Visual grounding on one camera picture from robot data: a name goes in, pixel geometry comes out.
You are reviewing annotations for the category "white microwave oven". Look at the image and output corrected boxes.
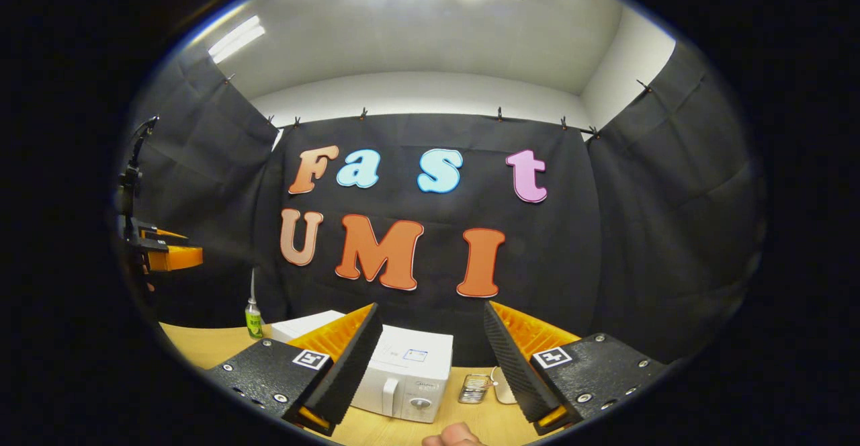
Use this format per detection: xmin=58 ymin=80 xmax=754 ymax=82
xmin=272 ymin=310 xmax=454 ymax=424

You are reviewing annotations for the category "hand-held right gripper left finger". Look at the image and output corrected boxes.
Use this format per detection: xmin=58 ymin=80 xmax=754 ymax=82
xmin=204 ymin=302 xmax=384 ymax=437

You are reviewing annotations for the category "white toaster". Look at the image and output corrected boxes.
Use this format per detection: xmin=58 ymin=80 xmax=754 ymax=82
xmin=489 ymin=365 xmax=519 ymax=406

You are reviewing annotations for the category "metal wire pen holder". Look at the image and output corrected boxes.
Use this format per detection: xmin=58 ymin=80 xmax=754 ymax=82
xmin=459 ymin=373 xmax=492 ymax=405

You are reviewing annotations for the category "ceiling light panel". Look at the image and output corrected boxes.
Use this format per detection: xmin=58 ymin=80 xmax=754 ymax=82
xmin=207 ymin=15 xmax=266 ymax=64

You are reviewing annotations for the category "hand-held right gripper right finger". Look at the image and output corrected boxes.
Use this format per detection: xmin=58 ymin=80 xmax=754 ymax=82
xmin=483 ymin=300 xmax=673 ymax=436

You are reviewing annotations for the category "black backdrop cloth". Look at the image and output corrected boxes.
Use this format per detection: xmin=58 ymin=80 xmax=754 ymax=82
xmin=118 ymin=40 xmax=767 ymax=366

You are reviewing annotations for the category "green label bottle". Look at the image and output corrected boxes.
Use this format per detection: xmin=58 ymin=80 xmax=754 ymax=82
xmin=245 ymin=297 xmax=264 ymax=340

